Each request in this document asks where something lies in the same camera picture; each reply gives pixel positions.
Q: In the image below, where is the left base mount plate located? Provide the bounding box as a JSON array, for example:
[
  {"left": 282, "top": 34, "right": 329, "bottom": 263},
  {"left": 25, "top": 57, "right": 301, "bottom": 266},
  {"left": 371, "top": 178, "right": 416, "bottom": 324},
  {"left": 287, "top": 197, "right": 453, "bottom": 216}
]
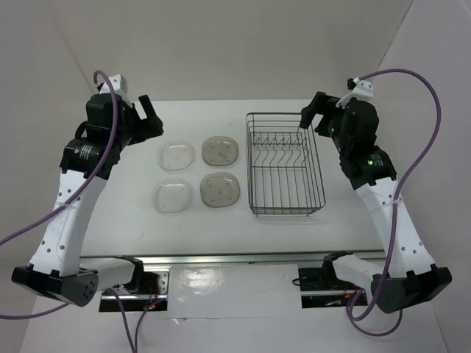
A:
[{"left": 113, "top": 268, "right": 170, "bottom": 313}]

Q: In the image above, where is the smoky plate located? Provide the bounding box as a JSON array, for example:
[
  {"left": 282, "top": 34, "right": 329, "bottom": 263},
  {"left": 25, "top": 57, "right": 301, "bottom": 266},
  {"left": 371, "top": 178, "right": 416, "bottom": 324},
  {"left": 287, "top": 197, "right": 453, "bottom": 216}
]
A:
[
  {"left": 202, "top": 136, "right": 239, "bottom": 167},
  {"left": 199, "top": 172, "right": 241, "bottom": 208}
]

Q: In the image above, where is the grey wire dish rack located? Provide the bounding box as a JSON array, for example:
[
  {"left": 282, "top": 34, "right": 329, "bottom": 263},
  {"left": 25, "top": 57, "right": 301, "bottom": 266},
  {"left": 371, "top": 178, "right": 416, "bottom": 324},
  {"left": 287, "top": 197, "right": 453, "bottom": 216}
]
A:
[{"left": 246, "top": 113, "right": 326, "bottom": 217}]

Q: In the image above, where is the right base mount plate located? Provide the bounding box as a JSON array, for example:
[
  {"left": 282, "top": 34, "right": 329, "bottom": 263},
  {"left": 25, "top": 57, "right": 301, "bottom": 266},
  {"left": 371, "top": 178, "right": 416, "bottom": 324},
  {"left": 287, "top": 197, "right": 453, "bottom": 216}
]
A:
[{"left": 291, "top": 268, "right": 358, "bottom": 309}]

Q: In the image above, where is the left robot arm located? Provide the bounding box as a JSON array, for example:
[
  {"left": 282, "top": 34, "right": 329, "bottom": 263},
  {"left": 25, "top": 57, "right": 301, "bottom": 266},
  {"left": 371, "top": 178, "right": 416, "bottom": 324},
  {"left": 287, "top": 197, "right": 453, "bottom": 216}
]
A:
[{"left": 11, "top": 93, "right": 163, "bottom": 307}]

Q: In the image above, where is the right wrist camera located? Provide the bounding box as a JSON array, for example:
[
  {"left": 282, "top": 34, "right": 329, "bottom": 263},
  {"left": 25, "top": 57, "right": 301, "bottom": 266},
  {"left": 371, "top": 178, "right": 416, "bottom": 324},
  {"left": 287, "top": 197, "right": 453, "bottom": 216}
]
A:
[{"left": 336, "top": 77, "right": 374, "bottom": 109}]

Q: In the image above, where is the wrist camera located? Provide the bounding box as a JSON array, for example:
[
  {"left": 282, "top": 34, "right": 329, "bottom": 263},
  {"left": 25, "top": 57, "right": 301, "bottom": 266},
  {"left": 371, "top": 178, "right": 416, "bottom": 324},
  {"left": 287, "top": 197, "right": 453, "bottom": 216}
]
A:
[
  {"left": 336, "top": 77, "right": 374, "bottom": 109},
  {"left": 98, "top": 74, "right": 127, "bottom": 96}
]

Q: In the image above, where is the aluminium front rail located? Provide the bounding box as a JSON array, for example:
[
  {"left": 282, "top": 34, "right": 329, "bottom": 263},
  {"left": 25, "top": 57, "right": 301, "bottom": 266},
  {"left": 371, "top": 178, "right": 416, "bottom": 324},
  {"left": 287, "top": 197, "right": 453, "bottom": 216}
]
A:
[{"left": 79, "top": 249, "right": 387, "bottom": 269}]

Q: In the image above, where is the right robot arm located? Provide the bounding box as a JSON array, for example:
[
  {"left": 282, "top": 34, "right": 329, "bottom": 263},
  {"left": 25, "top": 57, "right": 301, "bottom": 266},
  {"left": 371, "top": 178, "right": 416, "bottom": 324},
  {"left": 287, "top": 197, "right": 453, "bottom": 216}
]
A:
[{"left": 300, "top": 92, "right": 452, "bottom": 314}]

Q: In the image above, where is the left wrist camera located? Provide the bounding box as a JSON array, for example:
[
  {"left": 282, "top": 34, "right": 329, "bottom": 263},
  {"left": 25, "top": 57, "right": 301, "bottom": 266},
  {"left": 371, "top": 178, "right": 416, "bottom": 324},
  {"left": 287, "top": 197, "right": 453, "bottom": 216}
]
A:
[{"left": 98, "top": 74, "right": 127, "bottom": 96}]

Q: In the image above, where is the base mount plate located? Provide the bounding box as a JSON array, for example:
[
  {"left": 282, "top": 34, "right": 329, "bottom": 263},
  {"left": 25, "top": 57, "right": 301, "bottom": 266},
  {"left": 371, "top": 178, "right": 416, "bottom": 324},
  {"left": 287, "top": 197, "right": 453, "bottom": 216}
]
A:
[
  {"left": 291, "top": 268, "right": 358, "bottom": 309},
  {"left": 113, "top": 268, "right": 170, "bottom": 313}
]

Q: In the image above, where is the clear plate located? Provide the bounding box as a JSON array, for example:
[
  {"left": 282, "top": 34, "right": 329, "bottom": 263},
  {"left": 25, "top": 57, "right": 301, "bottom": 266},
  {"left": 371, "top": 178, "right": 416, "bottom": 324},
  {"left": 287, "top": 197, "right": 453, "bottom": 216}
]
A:
[
  {"left": 157, "top": 142, "right": 195, "bottom": 172},
  {"left": 152, "top": 179, "right": 193, "bottom": 214}
]

